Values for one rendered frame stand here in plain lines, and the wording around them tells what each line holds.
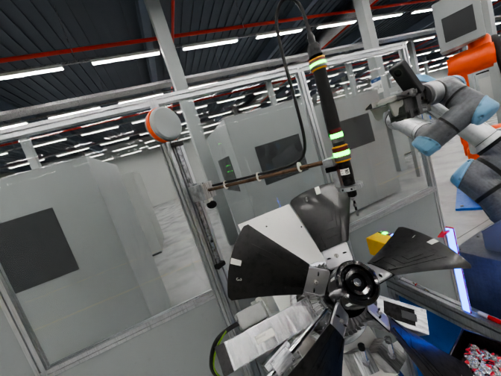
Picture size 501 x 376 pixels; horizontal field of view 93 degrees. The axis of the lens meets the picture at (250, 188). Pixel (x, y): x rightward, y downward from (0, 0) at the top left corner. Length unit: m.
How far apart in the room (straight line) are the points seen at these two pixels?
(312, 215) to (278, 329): 0.38
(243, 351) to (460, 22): 4.34
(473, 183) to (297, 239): 0.72
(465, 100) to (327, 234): 0.58
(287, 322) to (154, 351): 0.88
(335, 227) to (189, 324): 0.97
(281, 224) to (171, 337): 0.84
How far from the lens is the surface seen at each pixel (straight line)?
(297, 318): 0.84
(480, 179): 1.27
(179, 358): 1.57
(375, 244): 1.30
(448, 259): 0.93
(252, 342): 0.82
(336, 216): 0.84
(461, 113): 0.99
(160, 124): 1.12
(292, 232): 1.05
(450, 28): 4.48
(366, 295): 0.75
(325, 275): 0.76
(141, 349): 1.53
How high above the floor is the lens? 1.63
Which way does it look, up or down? 7 degrees down
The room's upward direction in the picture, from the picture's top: 18 degrees counter-clockwise
